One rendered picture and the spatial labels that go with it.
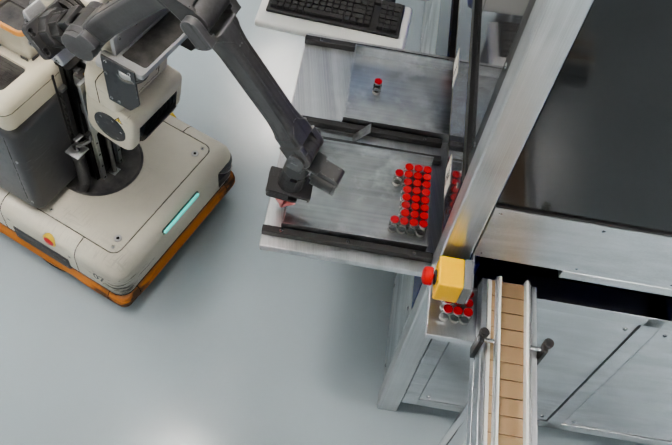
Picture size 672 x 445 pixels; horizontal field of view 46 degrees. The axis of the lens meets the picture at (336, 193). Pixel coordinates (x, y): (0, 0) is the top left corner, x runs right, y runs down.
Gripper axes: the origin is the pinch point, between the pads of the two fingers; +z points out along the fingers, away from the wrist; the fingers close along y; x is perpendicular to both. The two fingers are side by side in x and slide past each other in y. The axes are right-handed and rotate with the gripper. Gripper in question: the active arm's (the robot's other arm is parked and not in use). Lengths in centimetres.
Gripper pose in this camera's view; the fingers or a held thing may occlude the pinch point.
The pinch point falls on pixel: (281, 203)
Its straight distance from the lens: 187.4
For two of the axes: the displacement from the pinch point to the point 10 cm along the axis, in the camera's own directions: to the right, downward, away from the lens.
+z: -2.7, 5.2, 8.1
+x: 1.3, -8.1, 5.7
